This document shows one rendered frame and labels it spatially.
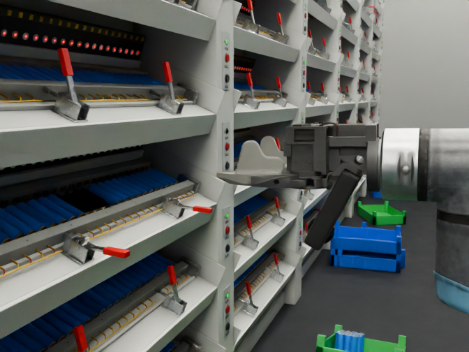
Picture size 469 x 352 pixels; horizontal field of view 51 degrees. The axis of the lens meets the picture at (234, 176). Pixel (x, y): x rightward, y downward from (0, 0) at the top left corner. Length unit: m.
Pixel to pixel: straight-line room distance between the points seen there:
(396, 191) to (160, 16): 0.48
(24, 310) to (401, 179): 0.47
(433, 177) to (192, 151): 0.60
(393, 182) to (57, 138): 0.41
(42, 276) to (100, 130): 0.20
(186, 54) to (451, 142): 0.63
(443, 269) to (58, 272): 0.48
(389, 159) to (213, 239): 0.57
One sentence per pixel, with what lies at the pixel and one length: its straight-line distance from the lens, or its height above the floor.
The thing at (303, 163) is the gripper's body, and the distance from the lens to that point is 0.63.
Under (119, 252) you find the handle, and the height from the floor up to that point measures 0.55.
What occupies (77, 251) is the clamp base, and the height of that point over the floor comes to 0.55.
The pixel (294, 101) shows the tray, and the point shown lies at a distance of 1.70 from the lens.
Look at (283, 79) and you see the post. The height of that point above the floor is 0.81.
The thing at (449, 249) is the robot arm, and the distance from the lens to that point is 0.63.
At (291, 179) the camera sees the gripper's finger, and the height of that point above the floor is 0.65.
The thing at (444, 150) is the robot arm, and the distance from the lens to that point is 0.60.
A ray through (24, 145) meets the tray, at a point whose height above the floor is 0.70.
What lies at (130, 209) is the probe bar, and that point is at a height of 0.56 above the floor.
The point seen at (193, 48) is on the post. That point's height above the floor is 0.85.
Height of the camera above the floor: 0.75
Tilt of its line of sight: 9 degrees down
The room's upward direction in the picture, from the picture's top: straight up
